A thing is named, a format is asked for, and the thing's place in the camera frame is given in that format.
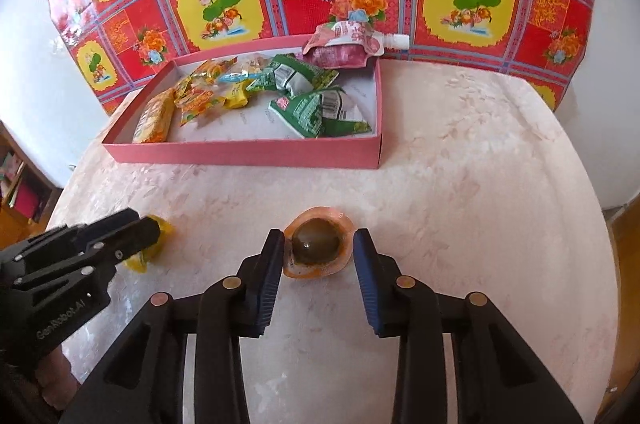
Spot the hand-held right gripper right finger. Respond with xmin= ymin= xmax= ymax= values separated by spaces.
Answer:
xmin=351 ymin=228 xmax=586 ymax=424

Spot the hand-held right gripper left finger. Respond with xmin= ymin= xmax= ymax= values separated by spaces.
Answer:
xmin=57 ymin=229 xmax=286 ymax=424

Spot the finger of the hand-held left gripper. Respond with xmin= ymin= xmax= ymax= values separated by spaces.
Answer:
xmin=15 ymin=208 xmax=142 ymax=262
xmin=15 ymin=216 xmax=162 ymax=290

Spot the orange-rimmed dark jelly cup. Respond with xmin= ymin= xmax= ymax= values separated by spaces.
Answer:
xmin=281 ymin=206 xmax=353 ymax=279

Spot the orange rice cracker packet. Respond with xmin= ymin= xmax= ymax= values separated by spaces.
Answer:
xmin=132 ymin=88 xmax=176 ymax=145

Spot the pink cardboard box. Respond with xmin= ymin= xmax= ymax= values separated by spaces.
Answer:
xmin=101 ymin=33 xmax=385 ymax=170

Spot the clear burger gummy packet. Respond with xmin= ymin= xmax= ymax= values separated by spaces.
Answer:
xmin=175 ymin=86 xmax=226 ymax=127

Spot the green pea snack packet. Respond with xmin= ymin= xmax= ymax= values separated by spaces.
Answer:
xmin=245 ymin=53 xmax=341 ymax=92
xmin=268 ymin=86 xmax=373 ymax=139

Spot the yellow cartoon snack packet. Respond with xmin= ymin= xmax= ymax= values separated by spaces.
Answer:
xmin=222 ymin=81 xmax=251 ymax=110

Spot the clear bead gummy packet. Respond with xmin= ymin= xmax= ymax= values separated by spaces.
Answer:
xmin=175 ymin=58 xmax=238 ymax=92

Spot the clear blue-edged snack packet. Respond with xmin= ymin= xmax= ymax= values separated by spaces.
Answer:
xmin=217 ymin=54 xmax=273 ymax=85

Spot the pink spouted drink pouch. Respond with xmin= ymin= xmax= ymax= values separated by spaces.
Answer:
xmin=300 ymin=20 xmax=411 ymax=69

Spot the person's left hand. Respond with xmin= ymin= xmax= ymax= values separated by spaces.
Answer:
xmin=30 ymin=344 xmax=78 ymax=405

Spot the wooden bookshelf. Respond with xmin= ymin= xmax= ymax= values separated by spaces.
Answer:
xmin=0 ymin=121 xmax=66 ymax=250

